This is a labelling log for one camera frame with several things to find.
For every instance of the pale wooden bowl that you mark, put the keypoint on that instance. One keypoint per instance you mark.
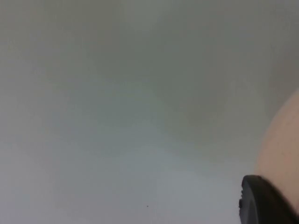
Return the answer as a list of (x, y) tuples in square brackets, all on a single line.
[(282, 144)]

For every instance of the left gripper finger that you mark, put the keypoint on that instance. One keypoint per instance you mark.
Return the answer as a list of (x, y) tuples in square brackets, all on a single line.
[(264, 203)]

